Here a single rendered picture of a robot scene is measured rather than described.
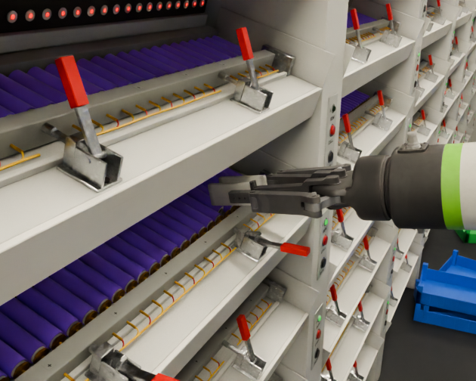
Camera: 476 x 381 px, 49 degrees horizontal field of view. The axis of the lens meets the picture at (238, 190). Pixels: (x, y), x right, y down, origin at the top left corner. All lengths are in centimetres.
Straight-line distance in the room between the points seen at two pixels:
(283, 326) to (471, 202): 42
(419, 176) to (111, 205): 32
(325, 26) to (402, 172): 27
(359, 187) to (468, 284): 183
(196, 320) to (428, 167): 29
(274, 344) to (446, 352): 137
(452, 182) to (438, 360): 158
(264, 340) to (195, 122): 42
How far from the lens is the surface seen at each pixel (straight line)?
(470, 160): 57
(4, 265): 34
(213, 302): 60
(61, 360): 48
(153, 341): 54
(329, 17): 77
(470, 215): 57
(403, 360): 207
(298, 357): 99
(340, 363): 142
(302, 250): 65
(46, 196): 38
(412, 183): 57
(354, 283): 137
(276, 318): 89
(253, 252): 67
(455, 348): 219
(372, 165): 60
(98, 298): 54
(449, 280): 240
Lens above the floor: 127
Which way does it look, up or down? 22 degrees down
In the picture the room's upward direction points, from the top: straight up
